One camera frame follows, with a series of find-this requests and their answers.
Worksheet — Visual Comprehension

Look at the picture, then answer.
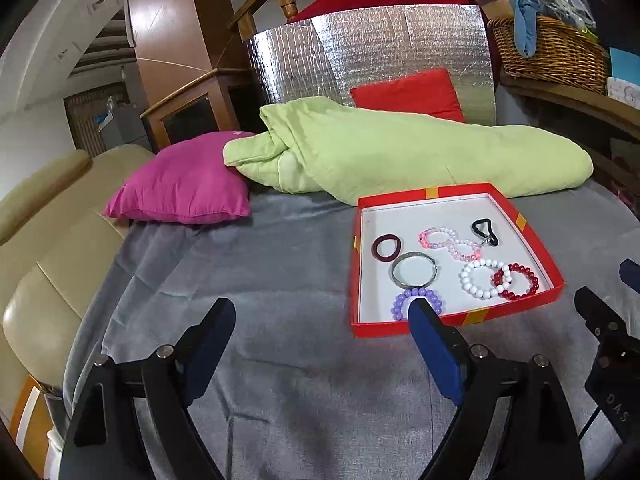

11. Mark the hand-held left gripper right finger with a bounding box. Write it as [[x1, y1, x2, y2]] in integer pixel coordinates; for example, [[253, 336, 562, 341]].
[[407, 297, 586, 480]]

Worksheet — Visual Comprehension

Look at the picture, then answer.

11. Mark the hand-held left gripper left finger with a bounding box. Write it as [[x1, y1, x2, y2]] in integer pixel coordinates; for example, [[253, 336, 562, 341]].
[[60, 297, 237, 480]]

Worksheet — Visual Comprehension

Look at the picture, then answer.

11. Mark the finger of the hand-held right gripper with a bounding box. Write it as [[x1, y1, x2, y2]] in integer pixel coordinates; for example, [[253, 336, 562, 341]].
[[574, 286, 629, 343], [619, 259, 640, 294]]

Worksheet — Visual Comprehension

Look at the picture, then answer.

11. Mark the red bead bracelet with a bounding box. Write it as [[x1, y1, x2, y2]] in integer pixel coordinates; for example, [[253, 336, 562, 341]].
[[492, 263, 541, 302]]

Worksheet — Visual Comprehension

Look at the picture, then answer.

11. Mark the pale pink bead bracelet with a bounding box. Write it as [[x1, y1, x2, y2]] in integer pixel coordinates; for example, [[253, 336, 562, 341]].
[[447, 237, 482, 262]]

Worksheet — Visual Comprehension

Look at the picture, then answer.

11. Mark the glowing pink bead bracelet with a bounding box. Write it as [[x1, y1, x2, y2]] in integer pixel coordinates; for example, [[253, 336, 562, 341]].
[[419, 227, 458, 250]]

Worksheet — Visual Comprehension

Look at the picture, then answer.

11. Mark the dark red hair tie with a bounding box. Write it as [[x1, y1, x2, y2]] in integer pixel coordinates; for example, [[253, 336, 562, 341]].
[[371, 234, 402, 263]]

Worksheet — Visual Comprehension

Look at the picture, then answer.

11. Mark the black hair tie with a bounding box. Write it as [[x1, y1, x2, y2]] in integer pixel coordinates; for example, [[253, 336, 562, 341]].
[[471, 217, 501, 248]]

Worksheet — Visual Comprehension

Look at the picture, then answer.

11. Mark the red cardboard box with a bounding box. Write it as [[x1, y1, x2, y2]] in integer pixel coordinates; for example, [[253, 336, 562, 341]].
[[350, 181, 567, 339]]

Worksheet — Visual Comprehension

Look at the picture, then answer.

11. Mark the silver metal bangle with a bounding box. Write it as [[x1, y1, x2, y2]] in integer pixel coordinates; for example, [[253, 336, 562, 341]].
[[391, 252, 440, 288]]

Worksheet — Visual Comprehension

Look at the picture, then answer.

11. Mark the grey bed blanket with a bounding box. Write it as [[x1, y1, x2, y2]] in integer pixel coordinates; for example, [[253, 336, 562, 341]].
[[62, 180, 640, 480]]

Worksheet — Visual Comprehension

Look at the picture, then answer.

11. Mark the magenta pillow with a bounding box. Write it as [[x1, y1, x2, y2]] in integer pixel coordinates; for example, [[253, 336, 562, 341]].
[[103, 131, 257, 225]]

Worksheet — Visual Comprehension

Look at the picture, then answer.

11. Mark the wooden shelf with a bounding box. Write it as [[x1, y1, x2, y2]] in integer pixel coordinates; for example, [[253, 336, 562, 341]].
[[497, 72, 640, 201]]

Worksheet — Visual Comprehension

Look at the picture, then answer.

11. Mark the orange white striped object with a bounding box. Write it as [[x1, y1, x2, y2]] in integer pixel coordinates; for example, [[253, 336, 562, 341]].
[[10, 375, 51, 476]]

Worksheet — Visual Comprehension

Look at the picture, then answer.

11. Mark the beige sofa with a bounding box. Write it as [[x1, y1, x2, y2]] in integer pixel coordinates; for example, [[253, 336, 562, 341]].
[[0, 142, 156, 441]]

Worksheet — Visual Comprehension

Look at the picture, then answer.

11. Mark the light green blanket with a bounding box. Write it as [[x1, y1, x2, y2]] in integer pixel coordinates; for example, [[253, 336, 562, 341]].
[[222, 97, 594, 206]]

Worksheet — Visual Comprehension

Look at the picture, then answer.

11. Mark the blue cardboard box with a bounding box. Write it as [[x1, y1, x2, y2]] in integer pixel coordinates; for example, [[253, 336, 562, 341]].
[[607, 47, 640, 83]]

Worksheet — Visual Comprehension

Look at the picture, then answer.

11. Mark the wicker basket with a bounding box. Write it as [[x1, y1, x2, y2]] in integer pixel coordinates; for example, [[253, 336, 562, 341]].
[[487, 15, 612, 95]]

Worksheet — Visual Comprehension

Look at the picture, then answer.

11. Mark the grey plastic storage box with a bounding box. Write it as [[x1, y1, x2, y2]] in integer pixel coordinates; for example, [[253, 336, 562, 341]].
[[97, 97, 151, 153]]

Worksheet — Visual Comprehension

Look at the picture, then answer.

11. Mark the red cushion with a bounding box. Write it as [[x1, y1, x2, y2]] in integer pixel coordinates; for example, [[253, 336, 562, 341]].
[[350, 67, 467, 123]]

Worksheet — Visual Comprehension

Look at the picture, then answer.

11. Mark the blue cloth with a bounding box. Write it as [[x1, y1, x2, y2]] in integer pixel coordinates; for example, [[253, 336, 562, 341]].
[[510, 0, 546, 58]]

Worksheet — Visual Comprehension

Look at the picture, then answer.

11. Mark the silver foil panel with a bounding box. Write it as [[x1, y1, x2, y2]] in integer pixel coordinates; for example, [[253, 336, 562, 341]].
[[245, 4, 498, 126]]

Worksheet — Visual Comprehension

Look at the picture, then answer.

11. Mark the wooden cabinet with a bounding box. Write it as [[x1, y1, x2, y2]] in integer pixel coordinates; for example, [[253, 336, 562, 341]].
[[125, 0, 261, 153]]

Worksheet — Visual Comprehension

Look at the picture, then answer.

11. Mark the black cable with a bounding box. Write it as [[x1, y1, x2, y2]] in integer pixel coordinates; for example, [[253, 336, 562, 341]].
[[577, 407, 603, 443]]

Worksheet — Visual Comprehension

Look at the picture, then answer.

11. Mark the purple bead bracelet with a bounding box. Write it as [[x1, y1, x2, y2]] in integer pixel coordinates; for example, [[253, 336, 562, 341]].
[[392, 287, 445, 322]]

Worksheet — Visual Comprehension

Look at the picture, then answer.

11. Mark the white bead bracelet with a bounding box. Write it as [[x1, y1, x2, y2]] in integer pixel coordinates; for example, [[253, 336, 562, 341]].
[[460, 258, 512, 300]]

